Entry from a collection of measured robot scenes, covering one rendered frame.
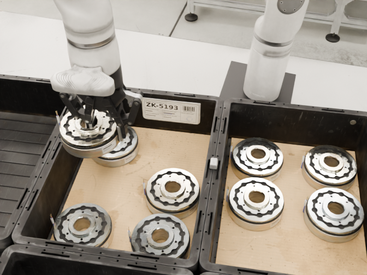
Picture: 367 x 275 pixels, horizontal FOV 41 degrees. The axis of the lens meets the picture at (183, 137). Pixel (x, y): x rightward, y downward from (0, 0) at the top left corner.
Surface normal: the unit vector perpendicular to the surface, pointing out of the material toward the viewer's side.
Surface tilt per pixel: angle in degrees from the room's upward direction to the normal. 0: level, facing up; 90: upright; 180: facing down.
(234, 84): 4
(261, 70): 91
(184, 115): 90
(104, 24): 89
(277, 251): 0
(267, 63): 92
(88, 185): 0
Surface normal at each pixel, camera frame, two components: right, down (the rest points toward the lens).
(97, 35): 0.48, 0.63
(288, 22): 0.25, 0.76
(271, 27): -0.11, 0.74
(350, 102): 0.00, -0.70
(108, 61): 0.69, 0.51
